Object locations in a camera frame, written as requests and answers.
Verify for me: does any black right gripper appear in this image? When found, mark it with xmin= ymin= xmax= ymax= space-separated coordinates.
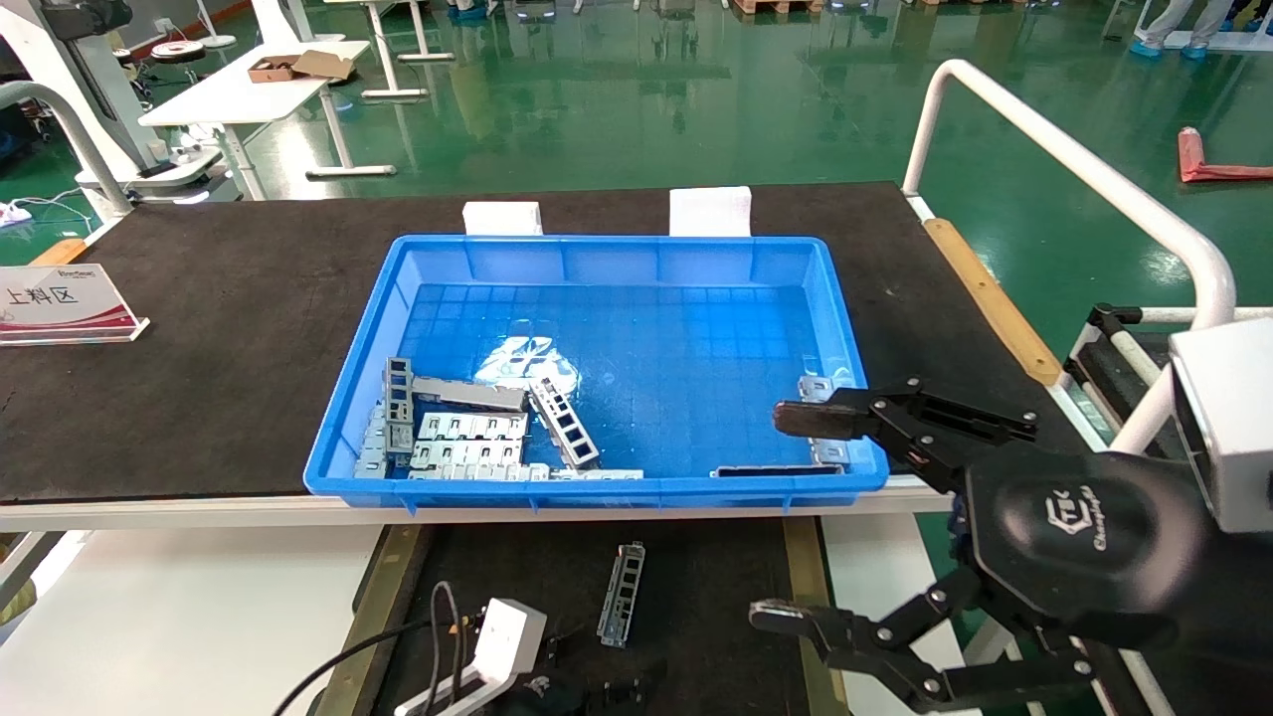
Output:
xmin=748 ymin=378 xmax=1273 ymax=716

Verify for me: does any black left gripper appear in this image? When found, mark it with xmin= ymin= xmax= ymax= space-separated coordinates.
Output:
xmin=477 ymin=627 xmax=666 ymax=716

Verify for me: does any grey slotted metal rail part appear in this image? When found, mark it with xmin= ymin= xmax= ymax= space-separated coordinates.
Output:
xmin=597 ymin=541 xmax=646 ymax=649

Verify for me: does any white robot base platform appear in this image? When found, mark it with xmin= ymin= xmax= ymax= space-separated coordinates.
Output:
xmin=75 ymin=144 xmax=225 ymax=205

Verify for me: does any black flat container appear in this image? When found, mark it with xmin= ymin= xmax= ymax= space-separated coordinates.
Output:
xmin=373 ymin=517 xmax=809 ymax=716

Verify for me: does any dark thin metal strip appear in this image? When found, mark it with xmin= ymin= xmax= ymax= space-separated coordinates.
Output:
xmin=711 ymin=463 xmax=846 ymax=478

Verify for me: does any long thin metal strip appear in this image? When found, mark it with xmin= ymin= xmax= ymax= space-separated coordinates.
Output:
xmin=408 ymin=462 xmax=645 ymax=482

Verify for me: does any flat slotted metal plate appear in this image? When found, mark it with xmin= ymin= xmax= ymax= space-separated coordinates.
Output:
xmin=410 ymin=440 xmax=526 ymax=468
xmin=418 ymin=411 xmax=529 ymax=444

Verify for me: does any blue plastic bin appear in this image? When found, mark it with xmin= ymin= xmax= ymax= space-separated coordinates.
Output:
xmin=303 ymin=235 xmax=889 ymax=513

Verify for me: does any long wooden strip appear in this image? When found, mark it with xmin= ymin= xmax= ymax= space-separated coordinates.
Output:
xmin=923 ymin=217 xmax=1065 ymax=387

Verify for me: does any large white foam block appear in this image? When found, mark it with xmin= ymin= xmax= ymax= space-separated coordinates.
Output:
xmin=669 ymin=186 xmax=753 ymax=239

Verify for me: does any white tube brace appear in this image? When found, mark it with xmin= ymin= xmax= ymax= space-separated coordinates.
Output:
xmin=1107 ymin=328 xmax=1199 ymax=456

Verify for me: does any white curved handrail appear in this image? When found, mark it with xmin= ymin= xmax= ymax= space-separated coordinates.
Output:
xmin=900 ymin=58 xmax=1237 ymax=331

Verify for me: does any small white foam block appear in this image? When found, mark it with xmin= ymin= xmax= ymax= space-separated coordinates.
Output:
xmin=463 ymin=201 xmax=544 ymax=238

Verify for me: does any red floor object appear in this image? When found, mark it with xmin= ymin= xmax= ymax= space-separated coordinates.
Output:
xmin=1178 ymin=126 xmax=1273 ymax=184

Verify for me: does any black table mat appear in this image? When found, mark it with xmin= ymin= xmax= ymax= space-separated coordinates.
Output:
xmin=0 ymin=181 xmax=1090 ymax=506

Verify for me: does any person with blue shoe covers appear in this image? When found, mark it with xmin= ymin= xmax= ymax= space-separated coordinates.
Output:
xmin=1129 ymin=0 xmax=1229 ymax=61

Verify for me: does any red white sign placard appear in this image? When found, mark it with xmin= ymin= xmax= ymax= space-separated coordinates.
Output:
xmin=0 ymin=264 xmax=151 ymax=347

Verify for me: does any open cardboard box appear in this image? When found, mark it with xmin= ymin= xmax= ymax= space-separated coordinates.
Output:
xmin=248 ymin=50 xmax=355 ymax=84

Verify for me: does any white office table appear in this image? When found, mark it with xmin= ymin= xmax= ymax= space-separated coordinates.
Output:
xmin=137 ymin=38 xmax=397 ymax=202

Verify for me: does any short wooden strip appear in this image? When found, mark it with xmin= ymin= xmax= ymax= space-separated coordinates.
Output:
xmin=28 ymin=239 xmax=91 ymax=268

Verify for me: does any grey curved handrail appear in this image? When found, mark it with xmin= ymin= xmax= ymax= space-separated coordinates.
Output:
xmin=0 ymin=82 xmax=133 ymax=218

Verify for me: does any round white stand base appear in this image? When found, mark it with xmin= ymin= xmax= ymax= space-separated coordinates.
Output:
xmin=194 ymin=0 xmax=240 ymax=51

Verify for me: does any round stool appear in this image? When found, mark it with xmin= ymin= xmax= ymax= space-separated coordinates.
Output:
xmin=149 ymin=40 xmax=207 ymax=89

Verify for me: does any white machine column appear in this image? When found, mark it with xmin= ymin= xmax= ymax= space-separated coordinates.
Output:
xmin=0 ymin=0 xmax=135 ymax=170

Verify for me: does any brass rail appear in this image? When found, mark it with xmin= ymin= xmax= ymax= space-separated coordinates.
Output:
xmin=314 ymin=524 xmax=431 ymax=716
xmin=783 ymin=517 xmax=851 ymax=716

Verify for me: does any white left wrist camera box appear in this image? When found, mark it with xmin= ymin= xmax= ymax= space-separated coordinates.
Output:
xmin=470 ymin=598 xmax=549 ymax=689

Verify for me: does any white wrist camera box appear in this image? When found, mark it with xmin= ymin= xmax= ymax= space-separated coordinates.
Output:
xmin=1169 ymin=318 xmax=1273 ymax=535
xmin=470 ymin=598 xmax=549 ymax=689

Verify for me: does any silver bent metal bracket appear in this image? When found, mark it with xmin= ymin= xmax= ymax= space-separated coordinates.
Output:
xmin=799 ymin=376 xmax=858 ymax=466

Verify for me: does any silver camera mount bracket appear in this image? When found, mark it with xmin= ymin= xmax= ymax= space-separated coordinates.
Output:
xmin=395 ymin=661 xmax=498 ymax=716

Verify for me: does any white table frame edge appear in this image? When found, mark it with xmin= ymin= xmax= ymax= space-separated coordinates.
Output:
xmin=0 ymin=473 xmax=961 ymax=533

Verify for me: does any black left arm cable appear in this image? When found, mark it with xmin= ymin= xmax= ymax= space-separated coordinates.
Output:
xmin=273 ymin=582 xmax=468 ymax=716

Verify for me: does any metal rail with square holes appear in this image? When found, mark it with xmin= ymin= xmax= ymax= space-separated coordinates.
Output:
xmin=527 ymin=378 xmax=602 ymax=470

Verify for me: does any short grey metal bracket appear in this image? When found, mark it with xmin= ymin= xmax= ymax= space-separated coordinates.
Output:
xmin=354 ymin=401 xmax=392 ymax=480

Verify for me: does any upright grey metal bracket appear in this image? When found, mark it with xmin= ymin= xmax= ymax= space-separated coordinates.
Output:
xmin=385 ymin=358 xmax=415 ymax=464

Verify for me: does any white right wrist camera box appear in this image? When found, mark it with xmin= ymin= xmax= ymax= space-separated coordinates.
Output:
xmin=1169 ymin=318 xmax=1273 ymax=535

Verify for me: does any white table leg frame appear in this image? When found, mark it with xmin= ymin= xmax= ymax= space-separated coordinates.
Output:
xmin=323 ymin=0 xmax=456 ymax=100

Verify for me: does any white floor frame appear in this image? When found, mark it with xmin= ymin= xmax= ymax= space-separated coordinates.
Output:
xmin=1134 ymin=0 xmax=1273 ymax=51

